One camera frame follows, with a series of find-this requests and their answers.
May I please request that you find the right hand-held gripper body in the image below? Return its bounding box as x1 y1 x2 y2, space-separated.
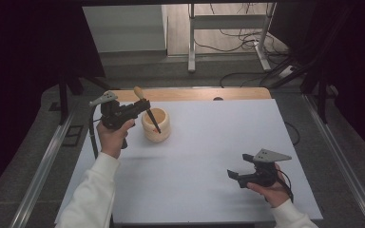
238 148 293 189

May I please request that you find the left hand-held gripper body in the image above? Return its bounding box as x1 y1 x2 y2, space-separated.
88 90 142 150

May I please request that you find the makeup brush with dark handle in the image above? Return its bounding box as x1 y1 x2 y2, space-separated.
133 85 163 135

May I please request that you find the cream wooden cup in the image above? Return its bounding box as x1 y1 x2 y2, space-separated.
141 107 172 143

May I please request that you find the person's left hand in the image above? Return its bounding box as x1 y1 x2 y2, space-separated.
96 118 136 160

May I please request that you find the person's right hand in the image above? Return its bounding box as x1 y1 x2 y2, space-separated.
246 162 291 209

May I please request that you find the white table mat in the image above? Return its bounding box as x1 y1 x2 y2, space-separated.
54 98 324 226

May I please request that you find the black floor plate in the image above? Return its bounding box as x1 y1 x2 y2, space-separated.
61 124 85 148

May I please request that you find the black metal stand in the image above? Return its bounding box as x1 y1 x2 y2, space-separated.
57 67 112 126
267 56 331 124

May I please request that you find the white cabinet panel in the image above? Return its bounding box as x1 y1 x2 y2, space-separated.
82 4 167 53

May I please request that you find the white power strip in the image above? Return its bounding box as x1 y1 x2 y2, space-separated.
279 65 296 79

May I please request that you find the dark curtain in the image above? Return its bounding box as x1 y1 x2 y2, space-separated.
268 0 365 157
0 0 106 203

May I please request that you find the white metal stand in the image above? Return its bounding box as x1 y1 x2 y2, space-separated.
187 3 279 74

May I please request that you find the left hand-held gripper black cable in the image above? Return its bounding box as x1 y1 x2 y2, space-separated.
87 105 105 160

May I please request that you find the hand-held gripper black cable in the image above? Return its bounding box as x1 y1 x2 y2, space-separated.
277 169 295 203
87 105 105 160

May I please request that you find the thin black cable loop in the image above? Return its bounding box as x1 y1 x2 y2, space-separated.
284 121 301 146

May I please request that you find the right hand-held gripper black cable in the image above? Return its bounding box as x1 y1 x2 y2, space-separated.
277 169 295 203

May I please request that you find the aluminium floor rail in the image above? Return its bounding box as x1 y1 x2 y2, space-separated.
17 115 76 228
301 94 365 228

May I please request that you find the black floor cable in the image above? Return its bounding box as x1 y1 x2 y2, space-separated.
219 71 269 89

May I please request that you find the tangle of black floor cables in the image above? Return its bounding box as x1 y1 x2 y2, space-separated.
192 3 290 54

